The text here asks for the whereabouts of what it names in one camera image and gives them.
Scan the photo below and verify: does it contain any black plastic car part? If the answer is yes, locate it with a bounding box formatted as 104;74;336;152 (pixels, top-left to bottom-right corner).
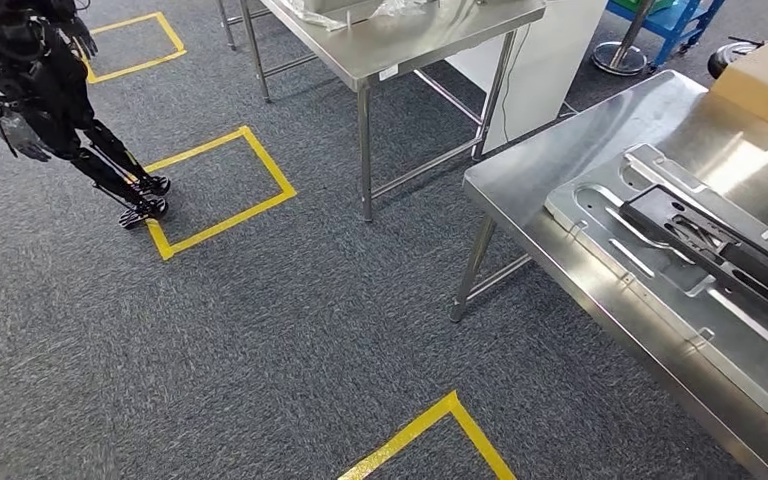
619;184;768;333

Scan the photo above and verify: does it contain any stainless steel workbench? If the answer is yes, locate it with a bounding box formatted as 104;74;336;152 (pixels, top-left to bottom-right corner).
450;69;768;480

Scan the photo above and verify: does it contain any small stainless steel table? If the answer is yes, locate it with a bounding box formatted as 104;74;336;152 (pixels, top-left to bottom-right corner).
214;0;548;223

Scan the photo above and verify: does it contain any white cabinet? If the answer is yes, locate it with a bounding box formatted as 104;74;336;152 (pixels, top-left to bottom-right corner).
446;0;609;155

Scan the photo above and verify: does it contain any crumpled clear plastic sheet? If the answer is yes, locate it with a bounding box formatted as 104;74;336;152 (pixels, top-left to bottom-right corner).
284;0;428;32

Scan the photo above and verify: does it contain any chrome stanchion with round base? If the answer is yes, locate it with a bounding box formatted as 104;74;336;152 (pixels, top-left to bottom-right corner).
591;0;658;77

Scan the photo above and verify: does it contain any machined aluminium plate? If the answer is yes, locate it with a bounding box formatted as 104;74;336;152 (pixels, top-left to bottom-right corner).
544;142;768;432

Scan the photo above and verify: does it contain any green plastic crate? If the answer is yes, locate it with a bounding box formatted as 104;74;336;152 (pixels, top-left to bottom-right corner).
622;0;678;15

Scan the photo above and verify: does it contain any black humanoid robot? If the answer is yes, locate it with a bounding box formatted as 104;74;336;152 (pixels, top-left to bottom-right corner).
0;0;172;231

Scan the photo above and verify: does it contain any black round device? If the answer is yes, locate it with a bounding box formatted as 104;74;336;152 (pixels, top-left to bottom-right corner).
707;36;768;81

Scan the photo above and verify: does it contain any cardboard box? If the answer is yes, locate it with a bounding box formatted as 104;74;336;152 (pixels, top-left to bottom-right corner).
710;42;768;132

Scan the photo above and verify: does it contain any thin dark cabinet cable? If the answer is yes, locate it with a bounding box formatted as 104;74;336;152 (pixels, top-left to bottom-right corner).
499;23;532;144

